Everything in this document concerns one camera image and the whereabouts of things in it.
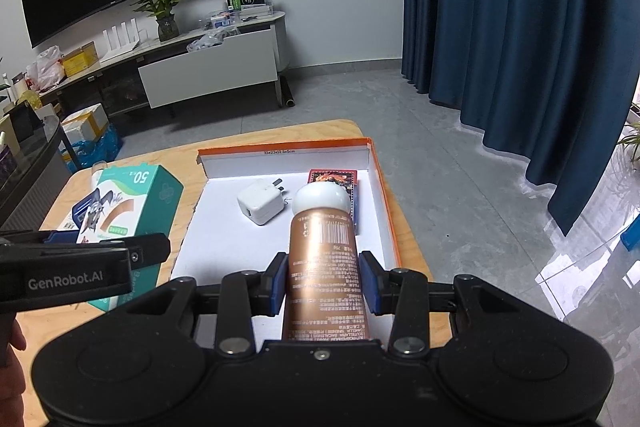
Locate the yellow box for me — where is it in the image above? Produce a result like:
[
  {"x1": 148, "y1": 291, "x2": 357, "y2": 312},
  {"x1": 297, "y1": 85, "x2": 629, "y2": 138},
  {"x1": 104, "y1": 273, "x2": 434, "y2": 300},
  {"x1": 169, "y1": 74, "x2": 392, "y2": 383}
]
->
[{"x1": 61, "y1": 42, "x2": 101, "y2": 75}]

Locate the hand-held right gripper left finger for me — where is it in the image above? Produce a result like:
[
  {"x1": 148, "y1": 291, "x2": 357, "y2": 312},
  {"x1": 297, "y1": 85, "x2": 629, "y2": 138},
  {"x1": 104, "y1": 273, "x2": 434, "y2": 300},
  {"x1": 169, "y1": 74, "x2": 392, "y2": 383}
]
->
[{"x1": 119, "y1": 252, "x2": 290, "y2": 354}]

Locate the grey bag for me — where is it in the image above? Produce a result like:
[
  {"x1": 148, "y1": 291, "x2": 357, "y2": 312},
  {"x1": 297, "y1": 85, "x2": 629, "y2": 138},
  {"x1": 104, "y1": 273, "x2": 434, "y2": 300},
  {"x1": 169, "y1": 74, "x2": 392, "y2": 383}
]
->
[{"x1": 186, "y1": 29, "x2": 236, "y2": 52}]

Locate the orange-edged white cardboard box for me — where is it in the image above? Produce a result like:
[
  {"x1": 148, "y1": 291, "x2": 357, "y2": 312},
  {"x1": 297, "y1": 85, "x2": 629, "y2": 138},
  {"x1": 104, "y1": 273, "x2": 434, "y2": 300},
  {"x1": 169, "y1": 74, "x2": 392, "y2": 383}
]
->
[{"x1": 167, "y1": 137, "x2": 403, "y2": 343}]

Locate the person's left hand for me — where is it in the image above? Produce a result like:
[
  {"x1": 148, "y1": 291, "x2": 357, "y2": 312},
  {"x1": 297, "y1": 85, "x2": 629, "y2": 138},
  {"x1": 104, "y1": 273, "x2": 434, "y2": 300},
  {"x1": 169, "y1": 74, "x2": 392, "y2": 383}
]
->
[{"x1": 0, "y1": 314, "x2": 27, "y2": 427}]

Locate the red playing card box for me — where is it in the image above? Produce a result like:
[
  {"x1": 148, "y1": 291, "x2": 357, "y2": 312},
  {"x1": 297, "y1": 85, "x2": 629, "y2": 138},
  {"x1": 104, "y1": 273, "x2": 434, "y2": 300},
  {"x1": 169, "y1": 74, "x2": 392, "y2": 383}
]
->
[{"x1": 306, "y1": 169, "x2": 362, "y2": 238}]

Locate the white tv cabinet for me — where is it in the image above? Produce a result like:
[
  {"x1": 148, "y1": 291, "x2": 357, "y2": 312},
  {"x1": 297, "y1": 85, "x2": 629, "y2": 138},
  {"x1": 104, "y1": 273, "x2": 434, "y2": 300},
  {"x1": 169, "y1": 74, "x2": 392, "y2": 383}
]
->
[{"x1": 37, "y1": 11, "x2": 290, "y2": 118}]

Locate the yellow and white carton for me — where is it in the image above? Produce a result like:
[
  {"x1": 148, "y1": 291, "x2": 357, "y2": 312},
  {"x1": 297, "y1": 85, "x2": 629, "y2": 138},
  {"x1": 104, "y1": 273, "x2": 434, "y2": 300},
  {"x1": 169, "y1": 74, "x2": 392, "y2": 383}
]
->
[{"x1": 60, "y1": 103, "x2": 110, "y2": 142}]

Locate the potted bamboo plant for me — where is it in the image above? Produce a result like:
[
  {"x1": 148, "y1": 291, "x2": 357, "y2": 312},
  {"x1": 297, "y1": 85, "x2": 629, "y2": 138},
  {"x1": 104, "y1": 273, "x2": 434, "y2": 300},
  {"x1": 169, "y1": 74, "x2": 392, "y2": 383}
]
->
[{"x1": 127, "y1": 0, "x2": 193, "y2": 42}]

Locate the green leafy houseplant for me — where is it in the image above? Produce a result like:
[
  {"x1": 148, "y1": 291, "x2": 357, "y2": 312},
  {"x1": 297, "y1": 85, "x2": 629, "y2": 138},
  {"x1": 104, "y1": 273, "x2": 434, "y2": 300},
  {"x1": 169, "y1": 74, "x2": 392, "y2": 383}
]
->
[{"x1": 617, "y1": 104, "x2": 640, "y2": 168}]

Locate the blue plastic bag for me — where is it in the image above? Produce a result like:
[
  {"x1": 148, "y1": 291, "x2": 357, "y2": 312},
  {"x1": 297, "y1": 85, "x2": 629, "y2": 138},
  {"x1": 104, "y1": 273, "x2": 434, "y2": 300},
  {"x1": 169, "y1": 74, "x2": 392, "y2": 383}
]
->
[{"x1": 62, "y1": 124, "x2": 123, "y2": 170}]

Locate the bronze tube with white cap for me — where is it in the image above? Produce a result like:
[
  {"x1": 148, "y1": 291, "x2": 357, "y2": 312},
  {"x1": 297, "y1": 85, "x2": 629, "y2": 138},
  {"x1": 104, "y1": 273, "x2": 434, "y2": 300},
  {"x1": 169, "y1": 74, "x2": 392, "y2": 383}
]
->
[{"x1": 282, "y1": 183, "x2": 372, "y2": 342}]

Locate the purple tissue box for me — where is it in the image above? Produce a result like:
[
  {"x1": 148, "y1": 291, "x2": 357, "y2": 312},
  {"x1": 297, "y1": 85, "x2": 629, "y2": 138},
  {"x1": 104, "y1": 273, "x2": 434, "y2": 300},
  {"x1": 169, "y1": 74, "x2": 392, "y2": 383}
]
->
[{"x1": 0, "y1": 144, "x2": 21, "y2": 182}]

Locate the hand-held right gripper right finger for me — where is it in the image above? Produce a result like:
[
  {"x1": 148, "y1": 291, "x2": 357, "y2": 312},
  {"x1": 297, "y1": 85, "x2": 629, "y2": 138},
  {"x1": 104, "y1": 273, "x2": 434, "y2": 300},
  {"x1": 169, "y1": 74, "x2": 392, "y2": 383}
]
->
[{"x1": 357, "y1": 250, "x2": 523, "y2": 355}]

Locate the dark glass side table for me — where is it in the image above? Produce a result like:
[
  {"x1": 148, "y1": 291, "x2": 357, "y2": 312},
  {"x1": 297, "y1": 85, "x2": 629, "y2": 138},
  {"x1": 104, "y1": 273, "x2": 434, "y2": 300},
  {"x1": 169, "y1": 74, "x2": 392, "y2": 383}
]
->
[{"x1": 0, "y1": 114, "x2": 76, "y2": 228}]

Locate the clear acrylic box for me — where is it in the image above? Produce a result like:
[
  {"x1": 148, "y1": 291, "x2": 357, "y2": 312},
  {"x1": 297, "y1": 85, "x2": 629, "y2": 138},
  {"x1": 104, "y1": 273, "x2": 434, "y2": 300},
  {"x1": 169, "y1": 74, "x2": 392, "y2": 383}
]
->
[{"x1": 240, "y1": 2, "x2": 273, "y2": 20}]

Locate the white router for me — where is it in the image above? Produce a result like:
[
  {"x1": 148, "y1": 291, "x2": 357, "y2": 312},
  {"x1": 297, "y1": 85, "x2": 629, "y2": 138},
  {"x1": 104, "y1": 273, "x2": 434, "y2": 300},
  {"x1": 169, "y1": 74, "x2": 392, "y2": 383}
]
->
[{"x1": 102, "y1": 21, "x2": 151, "y2": 58}]

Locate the white plastic bag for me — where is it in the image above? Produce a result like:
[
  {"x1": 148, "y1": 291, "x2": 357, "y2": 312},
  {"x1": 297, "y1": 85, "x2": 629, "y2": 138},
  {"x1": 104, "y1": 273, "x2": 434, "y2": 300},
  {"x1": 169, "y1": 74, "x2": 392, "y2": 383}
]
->
[{"x1": 25, "y1": 47, "x2": 66, "y2": 90}]

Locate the blue curtain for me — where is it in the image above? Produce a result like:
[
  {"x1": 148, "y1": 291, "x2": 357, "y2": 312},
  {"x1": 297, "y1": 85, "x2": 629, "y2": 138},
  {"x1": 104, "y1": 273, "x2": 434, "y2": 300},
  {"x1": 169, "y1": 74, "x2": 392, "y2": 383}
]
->
[{"x1": 400, "y1": 0, "x2": 640, "y2": 238}]

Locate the white charger plug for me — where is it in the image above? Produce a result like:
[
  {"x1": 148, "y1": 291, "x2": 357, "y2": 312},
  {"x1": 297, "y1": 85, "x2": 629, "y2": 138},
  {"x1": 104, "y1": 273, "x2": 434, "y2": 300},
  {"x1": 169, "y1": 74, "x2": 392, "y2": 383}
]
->
[{"x1": 236, "y1": 186, "x2": 291, "y2": 226}]

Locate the white cabinet drawer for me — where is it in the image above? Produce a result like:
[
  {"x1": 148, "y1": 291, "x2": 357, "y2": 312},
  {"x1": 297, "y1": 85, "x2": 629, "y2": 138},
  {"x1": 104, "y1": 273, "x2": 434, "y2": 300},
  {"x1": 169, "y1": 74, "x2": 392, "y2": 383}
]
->
[{"x1": 137, "y1": 27, "x2": 278, "y2": 109}]

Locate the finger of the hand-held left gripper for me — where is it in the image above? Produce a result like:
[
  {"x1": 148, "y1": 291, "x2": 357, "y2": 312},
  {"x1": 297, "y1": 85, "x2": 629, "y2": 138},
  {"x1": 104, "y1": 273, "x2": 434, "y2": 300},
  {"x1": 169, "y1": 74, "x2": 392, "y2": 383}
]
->
[
  {"x1": 0, "y1": 229, "x2": 83, "y2": 248},
  {"x1": 125, "y1": 233, "x2": 171, "y2": 269}
]

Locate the black roll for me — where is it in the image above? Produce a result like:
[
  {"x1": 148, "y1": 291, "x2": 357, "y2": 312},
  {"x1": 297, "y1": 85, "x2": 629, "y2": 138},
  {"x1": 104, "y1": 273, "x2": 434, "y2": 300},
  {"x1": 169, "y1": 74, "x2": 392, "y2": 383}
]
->
[{"x1": 279, "y1": 74, "x2": 296, "y2": 109}]

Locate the teal bandage box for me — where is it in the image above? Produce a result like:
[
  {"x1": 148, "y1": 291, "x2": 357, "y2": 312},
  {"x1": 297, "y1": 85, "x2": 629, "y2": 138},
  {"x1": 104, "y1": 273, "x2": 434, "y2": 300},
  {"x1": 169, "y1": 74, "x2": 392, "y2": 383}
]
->
[{"x1": 65, "y1": 165, "x2": 185, "y2": 312}]

